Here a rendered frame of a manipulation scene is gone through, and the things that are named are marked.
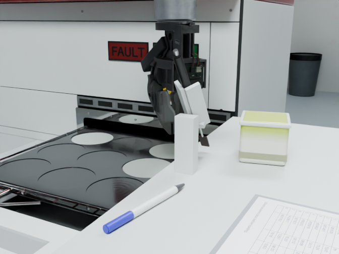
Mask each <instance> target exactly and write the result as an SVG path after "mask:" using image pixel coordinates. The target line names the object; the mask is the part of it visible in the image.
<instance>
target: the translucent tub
mask: <svg viewBox="0 0 339 254"><path fill-rule="evenodd" d="M239 125H241V130H240V149H239V160H240V161H241V162H246V163H257V164H268V165H279V166H284V165H285V164H286V162H287V157H288V155H287V151H288V140H289V130H290V128H291V120H290V115H289V113H280V112H263V111H245V110H244V111H243V112H242V115H241V119H240V122H239Z"/></svg>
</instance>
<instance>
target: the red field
mask: <svg viewBox="0 0 339 254"><path fill-rule="evenodd" d="M146 55H147V44H138V43H109V58H112V59H130V60H142V59H143V58H144V57H145V56H146Z"/></svg>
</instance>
